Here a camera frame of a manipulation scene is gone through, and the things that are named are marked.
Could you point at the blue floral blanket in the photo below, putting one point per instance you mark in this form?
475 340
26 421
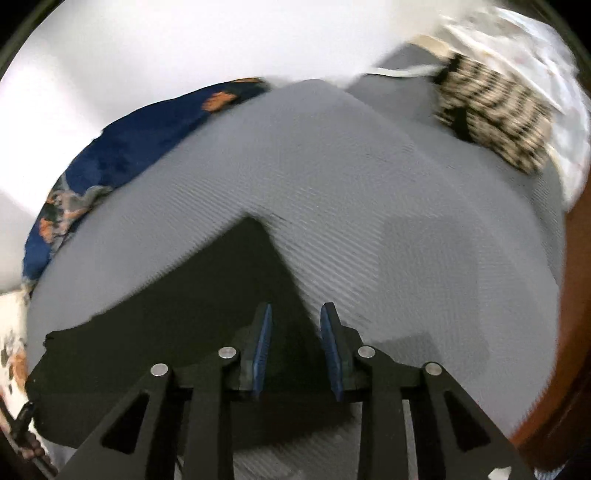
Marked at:
115 152

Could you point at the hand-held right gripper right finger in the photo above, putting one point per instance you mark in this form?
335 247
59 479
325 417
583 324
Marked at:
333 355

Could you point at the black pants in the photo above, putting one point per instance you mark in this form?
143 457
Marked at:
152 323

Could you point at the black and beige patterned cloth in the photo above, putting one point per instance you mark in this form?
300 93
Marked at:
494 115

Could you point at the brown wooden bed frame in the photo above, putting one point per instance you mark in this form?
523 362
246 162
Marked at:
558 323

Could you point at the white crumpled cloth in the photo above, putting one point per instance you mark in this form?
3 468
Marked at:
549 83

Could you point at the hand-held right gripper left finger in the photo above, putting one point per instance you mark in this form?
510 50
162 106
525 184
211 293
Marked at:
262 350

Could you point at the grey ribbed bed sheet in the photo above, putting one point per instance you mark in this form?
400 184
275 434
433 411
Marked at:
351 194

